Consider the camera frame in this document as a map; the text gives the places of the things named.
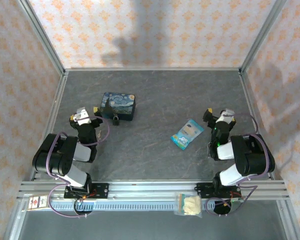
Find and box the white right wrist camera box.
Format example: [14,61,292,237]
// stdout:
[216,108,235,124]

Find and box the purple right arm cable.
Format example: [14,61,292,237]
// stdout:
[205,112,271,217]

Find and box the grey slotted cable duct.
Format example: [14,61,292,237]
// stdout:
[49,199,232,212]

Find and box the aluminium frame post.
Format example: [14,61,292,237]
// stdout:
[16,0,66,75]
[239,0,289,74]

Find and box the starry night print box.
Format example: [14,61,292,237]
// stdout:
[99,91,137,123]

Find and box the aluminium mounting rail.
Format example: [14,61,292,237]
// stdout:
[17,179,290,201]

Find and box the blue snack packet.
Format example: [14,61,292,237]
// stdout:
[170,118,205,151]

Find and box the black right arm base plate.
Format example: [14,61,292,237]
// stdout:
[195,182,244,200]

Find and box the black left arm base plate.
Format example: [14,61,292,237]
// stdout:
[63,182,110,200]

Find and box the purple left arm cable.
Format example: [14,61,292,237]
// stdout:
[46,113,111,218]

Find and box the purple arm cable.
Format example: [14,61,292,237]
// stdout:
[46,113,111,218]
[205,112,271,217]

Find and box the white and red label card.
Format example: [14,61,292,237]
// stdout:
[27,195,50,211]

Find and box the clear bag of white pieces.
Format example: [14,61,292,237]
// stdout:
[173,192,204,219]

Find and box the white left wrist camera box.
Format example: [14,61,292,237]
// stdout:
[73,106,92,125]

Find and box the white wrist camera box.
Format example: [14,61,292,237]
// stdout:
[216,108,235,124]
[73,106,92,125]

